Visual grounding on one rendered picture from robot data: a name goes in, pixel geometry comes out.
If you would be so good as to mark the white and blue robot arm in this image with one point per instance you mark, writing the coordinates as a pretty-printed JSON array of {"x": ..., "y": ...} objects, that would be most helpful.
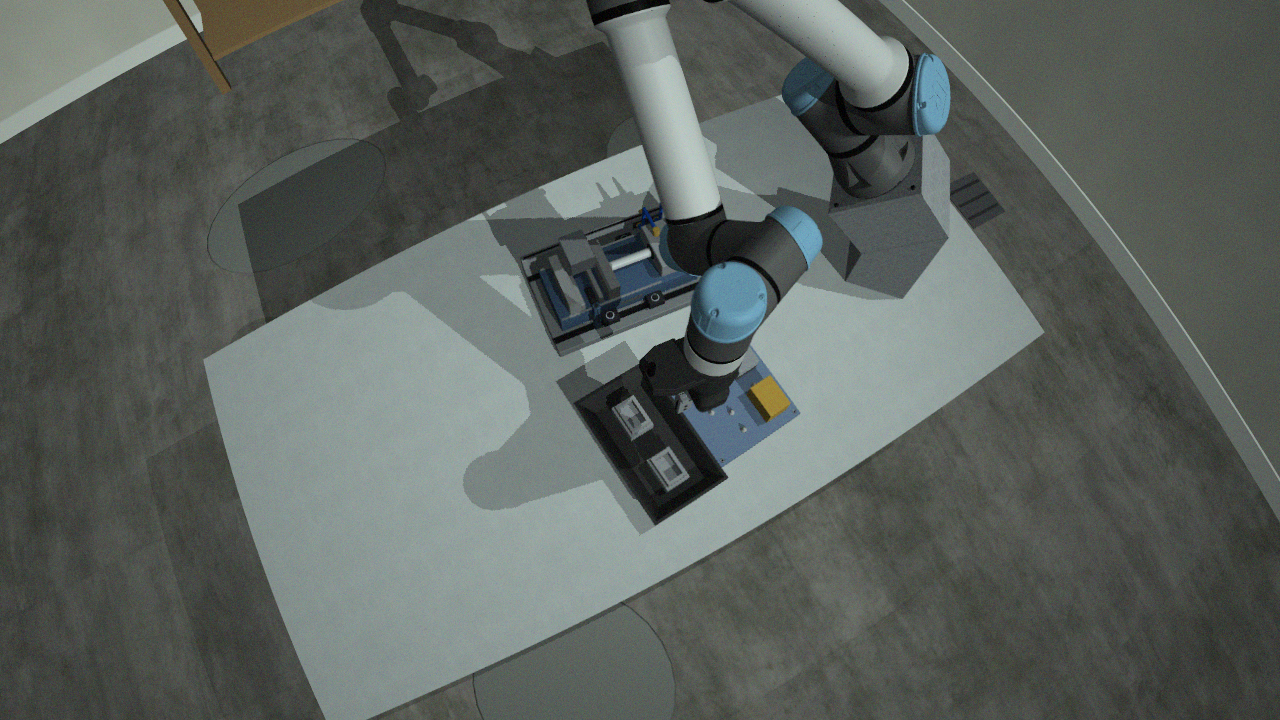
[{"x": 894, "y": 92}]

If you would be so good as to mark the yellow rectangular block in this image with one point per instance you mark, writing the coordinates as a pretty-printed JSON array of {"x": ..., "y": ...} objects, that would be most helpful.
[{"x": 768, "y": 398}]

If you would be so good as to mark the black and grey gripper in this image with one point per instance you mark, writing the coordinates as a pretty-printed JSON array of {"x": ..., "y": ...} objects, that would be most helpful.
[{"x": 672, "y": 367}]

